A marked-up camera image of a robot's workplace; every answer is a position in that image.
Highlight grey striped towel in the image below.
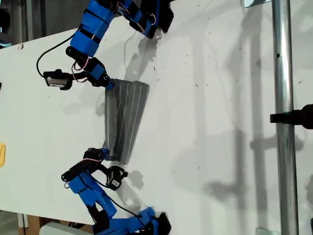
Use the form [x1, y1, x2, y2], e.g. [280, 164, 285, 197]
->
[102, 78, 151, 165]

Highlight white box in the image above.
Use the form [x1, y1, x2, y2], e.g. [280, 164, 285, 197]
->
[40, 221, 94, 235]

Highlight yellow object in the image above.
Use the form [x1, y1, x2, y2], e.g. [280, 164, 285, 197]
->
[0, 141, 6, 168]

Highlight dark round object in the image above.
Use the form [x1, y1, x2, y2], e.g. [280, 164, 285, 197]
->
[0, 7, 11, 32]

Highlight black clamp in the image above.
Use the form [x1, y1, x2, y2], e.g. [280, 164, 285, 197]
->
[269, 104, 313, 130]

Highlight black camera box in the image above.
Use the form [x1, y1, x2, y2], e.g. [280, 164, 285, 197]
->
[43, 69, 74, 91]
[105, 165, 129, 192]

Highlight black camera cable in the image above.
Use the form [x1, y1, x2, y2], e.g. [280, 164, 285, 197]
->
[36, 31, 76, 78]
[92, 177, 144, 219]

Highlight steel post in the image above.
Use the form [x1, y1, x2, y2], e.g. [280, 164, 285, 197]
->
[271, 0, 299, 235]

